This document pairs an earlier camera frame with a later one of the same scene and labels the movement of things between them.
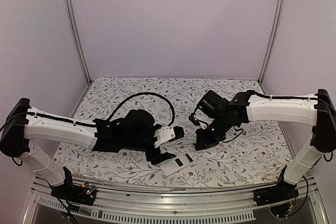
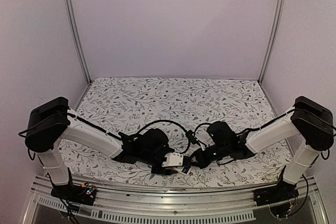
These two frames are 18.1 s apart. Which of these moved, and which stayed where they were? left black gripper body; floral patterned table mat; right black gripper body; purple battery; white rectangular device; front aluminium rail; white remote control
Moved: white rectangular device; white remote control; left black gripper body; purple battery; right black gripper body
Stayed: front aluminium rail; floral patterned table mat
